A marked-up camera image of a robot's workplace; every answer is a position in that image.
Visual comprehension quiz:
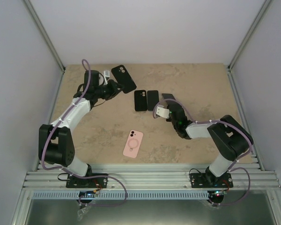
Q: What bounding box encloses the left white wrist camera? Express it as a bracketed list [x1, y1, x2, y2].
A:
[99, 70, 111, 86]

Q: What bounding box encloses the left circuit board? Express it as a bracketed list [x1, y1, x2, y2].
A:
[78, 189, 100, 198]

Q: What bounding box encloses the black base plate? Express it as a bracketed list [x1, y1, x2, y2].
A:
[66, 173, 108, 189]
[189, 173, 234, 189]

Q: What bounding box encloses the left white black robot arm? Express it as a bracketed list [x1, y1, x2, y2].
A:
[38, 70, 124, 187]

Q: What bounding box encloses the corner aluminium post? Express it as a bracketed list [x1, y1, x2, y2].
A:
[22, 0, 65, 73]
[227, 0, 272, 71]

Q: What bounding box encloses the grey slotted cable duct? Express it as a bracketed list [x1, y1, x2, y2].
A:
[32, 190, 210, 200]

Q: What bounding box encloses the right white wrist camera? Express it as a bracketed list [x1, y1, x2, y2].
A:
[155, 105, 170, 119]

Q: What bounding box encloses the black phone case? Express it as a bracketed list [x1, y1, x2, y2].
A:
[134, 90, 148, 112]
[111, 65, 137, 94]

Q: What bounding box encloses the right corner aluminium post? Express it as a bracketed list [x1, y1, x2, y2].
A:
[227, 0, 272, 71]

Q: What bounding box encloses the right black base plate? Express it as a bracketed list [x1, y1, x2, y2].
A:
[189, 173, 234, 189]

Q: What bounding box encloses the pink phone case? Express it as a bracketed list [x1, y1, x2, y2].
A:
[123, 130, 143, 158]

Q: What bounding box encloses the right circuit board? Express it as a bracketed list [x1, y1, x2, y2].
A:
[210, 189, 227, 197]

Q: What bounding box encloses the aluminium rail frame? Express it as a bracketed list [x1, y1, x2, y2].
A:
[23, 157, 281, 190]

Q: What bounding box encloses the clear plastic bag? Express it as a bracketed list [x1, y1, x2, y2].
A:
[77, 205, 90, 221]

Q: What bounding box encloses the left corner aluminium post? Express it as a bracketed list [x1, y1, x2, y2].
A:
[22, 0, 65, 73]

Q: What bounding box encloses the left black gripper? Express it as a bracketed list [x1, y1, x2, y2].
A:
[95, 80, 125, 101]

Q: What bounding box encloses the circuit board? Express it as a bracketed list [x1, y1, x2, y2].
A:
[78, 189, 100, 198]
[210, 189, 227, 197]

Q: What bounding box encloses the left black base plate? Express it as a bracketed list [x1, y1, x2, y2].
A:
[66, 173, 108, 189]

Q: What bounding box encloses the black phone with blue edge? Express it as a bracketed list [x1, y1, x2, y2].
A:
[147, 90, 159, 111]

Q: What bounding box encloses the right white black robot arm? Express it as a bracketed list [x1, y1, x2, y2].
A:
[165, 98, 253, 187]

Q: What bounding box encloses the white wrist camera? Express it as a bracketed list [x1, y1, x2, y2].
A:
[155, 105, 170, 119]
[99, 70, 111, 86]

